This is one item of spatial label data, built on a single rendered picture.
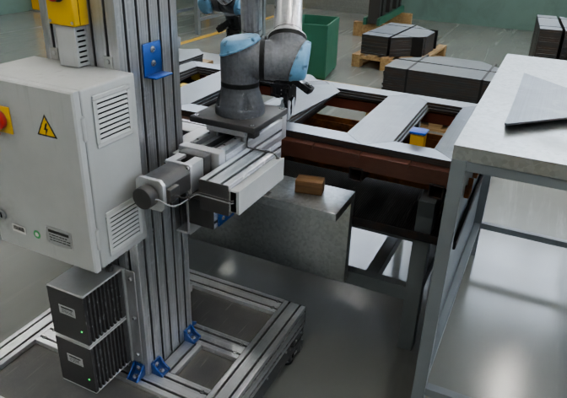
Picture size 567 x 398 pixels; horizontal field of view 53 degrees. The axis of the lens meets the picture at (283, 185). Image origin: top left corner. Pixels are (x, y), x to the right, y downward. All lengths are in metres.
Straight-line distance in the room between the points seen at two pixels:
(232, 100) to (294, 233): 0.73
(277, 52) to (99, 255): 0.74
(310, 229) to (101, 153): 1.03
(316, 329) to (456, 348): 0.58
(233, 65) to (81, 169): 0.55
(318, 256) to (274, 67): 0.87
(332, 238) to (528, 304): 1.11
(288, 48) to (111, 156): 0.59
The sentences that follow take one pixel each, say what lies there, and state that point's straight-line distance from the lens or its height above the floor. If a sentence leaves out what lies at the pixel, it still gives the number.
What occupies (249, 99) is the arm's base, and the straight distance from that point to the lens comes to 1.70.
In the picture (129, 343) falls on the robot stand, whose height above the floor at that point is 0.35.
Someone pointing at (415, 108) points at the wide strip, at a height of 0.85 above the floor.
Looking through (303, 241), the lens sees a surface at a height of 0.44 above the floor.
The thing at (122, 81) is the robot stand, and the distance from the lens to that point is 1.44.
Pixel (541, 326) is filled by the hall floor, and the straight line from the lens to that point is 2.79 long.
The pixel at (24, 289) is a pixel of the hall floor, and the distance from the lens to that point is 2.91.
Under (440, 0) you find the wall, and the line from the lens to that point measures 10.49.
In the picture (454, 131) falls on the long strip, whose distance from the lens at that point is 2.32.
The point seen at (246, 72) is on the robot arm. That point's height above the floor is 1.18.
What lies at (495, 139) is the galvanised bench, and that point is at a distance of 1.67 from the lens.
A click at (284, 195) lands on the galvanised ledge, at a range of 2.04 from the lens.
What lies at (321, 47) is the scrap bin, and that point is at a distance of 6.10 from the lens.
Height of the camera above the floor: 1.59
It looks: 26 degrees down
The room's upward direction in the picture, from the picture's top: 2 degrees clockwise
